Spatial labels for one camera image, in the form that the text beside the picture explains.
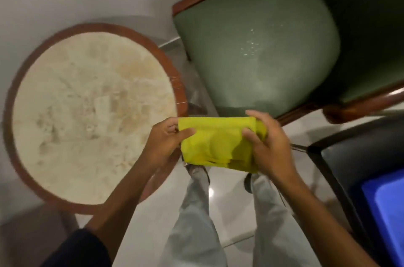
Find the person's right hand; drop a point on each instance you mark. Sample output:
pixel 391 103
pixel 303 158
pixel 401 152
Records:
pixel 271 146

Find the person's left hand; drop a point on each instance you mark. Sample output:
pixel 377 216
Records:
pixel 162 145

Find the person's right thumb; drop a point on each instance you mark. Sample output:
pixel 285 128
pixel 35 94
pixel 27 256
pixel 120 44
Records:
pixel 251 139

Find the person's left thumb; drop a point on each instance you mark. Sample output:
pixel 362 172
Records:
pixel 185 136

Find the yellow cloth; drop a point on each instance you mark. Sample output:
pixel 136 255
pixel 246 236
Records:
pixel 217 142

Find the person's left forearm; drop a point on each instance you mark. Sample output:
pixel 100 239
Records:
pixel 126 197

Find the person's right forearm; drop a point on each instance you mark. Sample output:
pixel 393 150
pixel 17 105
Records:
pixel 322 222

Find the person's left shoe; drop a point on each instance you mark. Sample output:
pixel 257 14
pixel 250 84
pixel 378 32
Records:
pixel 194 170

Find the person's shoe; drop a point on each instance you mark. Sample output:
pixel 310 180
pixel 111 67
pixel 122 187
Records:
pixel 194 170
pixel 249 181

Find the person's right shoe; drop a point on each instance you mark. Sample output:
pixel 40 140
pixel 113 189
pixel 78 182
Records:
pixel 249 181

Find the person's grey trousers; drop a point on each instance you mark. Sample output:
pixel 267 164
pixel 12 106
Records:
pixel 233 222

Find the round marble-top wooden table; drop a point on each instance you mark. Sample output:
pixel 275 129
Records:
pixel 91 115

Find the green upholstered wooden armchair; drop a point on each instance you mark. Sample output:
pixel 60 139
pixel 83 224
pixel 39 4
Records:
pixel 268 39

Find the blue plastic bin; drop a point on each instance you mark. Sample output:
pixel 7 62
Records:
pixel 385 210

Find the dark sleeve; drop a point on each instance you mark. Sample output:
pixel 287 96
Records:
pixel 77 249

